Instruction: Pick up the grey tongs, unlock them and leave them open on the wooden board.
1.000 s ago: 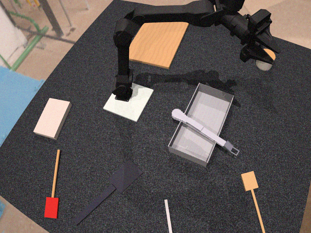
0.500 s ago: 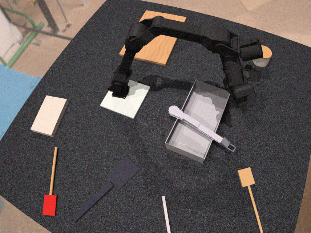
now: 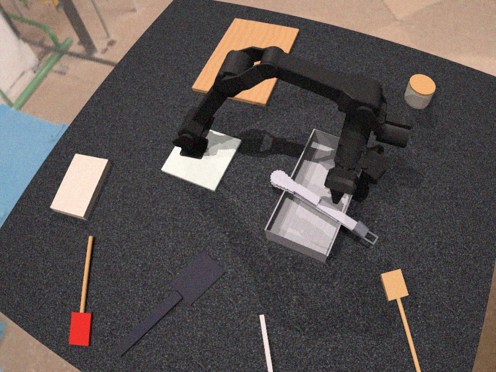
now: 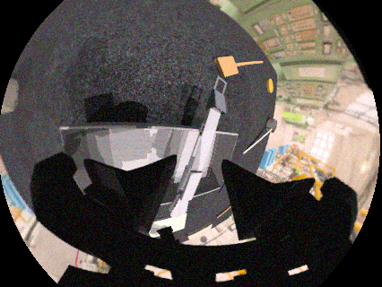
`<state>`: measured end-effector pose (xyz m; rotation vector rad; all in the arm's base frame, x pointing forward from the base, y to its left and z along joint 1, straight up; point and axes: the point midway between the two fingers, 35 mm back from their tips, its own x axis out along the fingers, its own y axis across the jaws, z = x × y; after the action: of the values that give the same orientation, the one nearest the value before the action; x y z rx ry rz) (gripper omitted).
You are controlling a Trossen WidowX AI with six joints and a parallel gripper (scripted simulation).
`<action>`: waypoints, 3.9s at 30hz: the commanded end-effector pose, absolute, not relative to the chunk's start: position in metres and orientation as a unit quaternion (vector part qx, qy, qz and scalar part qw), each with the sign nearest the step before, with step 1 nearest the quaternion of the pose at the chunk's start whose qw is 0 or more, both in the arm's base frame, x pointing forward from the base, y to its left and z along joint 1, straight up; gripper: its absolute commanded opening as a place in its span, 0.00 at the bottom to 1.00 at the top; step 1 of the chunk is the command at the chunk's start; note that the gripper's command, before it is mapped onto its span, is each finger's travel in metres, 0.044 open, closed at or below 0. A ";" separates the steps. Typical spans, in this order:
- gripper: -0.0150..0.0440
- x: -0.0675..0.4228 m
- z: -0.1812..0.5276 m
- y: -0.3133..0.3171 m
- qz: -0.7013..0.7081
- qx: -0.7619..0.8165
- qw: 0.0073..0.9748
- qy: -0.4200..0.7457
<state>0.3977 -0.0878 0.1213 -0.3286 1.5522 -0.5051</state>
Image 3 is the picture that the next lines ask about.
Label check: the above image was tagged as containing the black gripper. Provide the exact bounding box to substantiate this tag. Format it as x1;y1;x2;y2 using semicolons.
324;132;368;204

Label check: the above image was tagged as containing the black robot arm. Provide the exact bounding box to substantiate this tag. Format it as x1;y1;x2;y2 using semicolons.
172;46;413;180

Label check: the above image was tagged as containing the wooden board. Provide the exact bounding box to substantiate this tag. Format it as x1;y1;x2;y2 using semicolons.
192;19;300;106

